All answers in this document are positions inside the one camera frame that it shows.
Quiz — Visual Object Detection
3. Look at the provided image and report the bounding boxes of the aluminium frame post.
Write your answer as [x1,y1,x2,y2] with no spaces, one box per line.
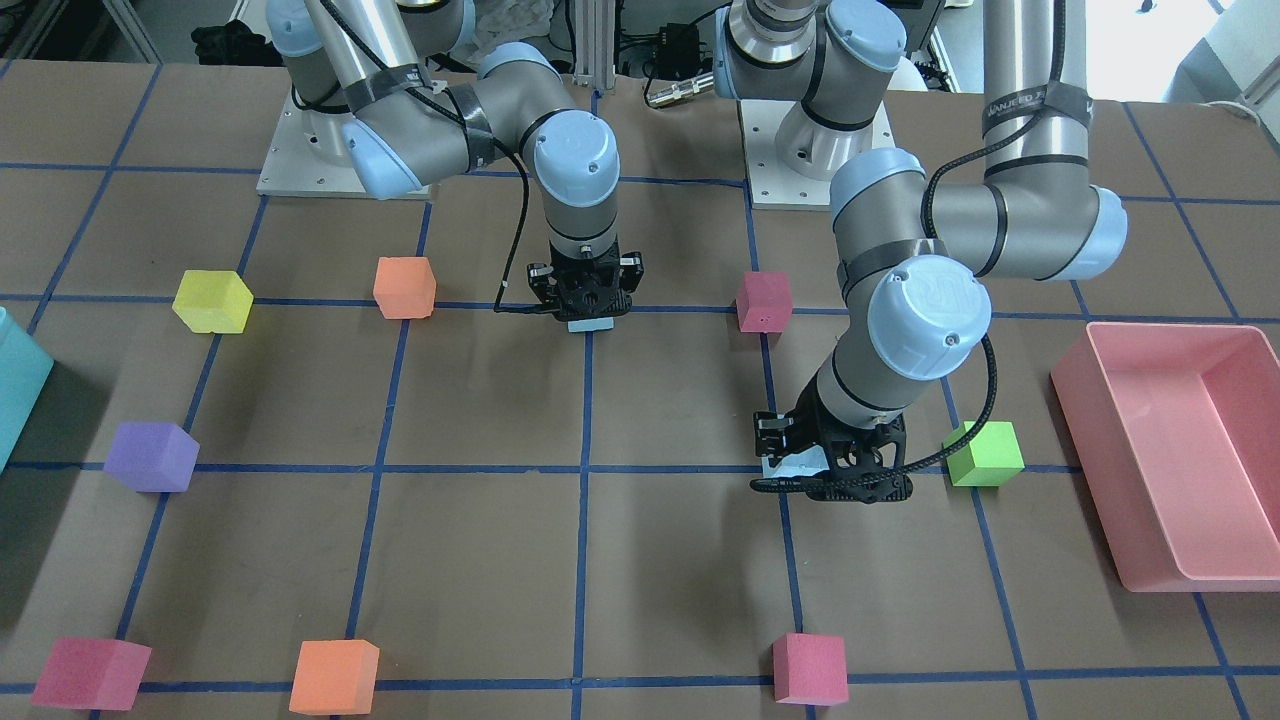
[564,0,620,94]

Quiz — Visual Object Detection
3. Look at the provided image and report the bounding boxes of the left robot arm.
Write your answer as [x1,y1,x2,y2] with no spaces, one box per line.
[750,1,1126,503]

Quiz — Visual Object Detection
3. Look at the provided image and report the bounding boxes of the dark pink block near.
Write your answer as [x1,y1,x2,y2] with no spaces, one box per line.
[735,272,794,334]

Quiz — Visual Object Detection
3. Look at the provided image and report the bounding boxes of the orange block near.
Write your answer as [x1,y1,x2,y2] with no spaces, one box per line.
[372,256,436,320]

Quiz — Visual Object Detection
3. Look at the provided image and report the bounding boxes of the pink block far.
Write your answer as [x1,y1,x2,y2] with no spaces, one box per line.
[772,632,850,707]

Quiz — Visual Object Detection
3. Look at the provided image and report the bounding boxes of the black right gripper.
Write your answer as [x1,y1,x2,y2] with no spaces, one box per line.
[526,250,645,322]

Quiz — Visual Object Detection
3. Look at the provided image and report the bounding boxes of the cyan plastic bin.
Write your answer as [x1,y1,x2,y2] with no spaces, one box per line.
[1,307,54,469]

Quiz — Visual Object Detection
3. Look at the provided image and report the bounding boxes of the yellow block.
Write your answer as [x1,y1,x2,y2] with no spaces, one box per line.
[172,270,253,334]

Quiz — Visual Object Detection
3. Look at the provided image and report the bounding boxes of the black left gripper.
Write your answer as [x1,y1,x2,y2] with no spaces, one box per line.
[753,386,913,503]

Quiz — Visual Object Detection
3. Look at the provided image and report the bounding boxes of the dark pink block corner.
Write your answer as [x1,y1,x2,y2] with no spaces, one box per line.
[31,637,152,711]

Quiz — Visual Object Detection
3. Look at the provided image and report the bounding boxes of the green block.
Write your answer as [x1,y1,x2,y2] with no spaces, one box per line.
[945,420,1025,487]

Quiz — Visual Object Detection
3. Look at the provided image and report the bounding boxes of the brass cylinder tool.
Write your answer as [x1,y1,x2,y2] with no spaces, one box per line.
[643,72,716,110]

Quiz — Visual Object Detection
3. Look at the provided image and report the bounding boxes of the pink plastic bin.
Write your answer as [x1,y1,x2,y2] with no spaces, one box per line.
[1051,322,1279,592]

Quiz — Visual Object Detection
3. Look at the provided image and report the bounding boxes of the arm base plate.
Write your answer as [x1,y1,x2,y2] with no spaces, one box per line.
[256,94,371,199]
[739,99,893,211]

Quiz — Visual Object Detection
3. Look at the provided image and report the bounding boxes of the light blue block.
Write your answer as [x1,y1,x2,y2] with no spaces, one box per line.
[566,316,614,333]
[762,445,829,479]

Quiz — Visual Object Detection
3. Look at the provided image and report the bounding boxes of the orange block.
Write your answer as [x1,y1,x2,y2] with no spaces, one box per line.
[289,639,380,716]
[372,256,436,320]

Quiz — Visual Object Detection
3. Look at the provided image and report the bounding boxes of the orange block far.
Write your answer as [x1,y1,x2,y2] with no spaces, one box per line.
[289,639,380,716]

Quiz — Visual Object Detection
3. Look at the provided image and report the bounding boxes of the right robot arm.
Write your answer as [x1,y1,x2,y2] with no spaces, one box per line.
[265,1,644,329]

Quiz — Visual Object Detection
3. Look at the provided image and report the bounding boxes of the purple block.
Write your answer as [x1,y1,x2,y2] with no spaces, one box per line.
[102,421,200,492]

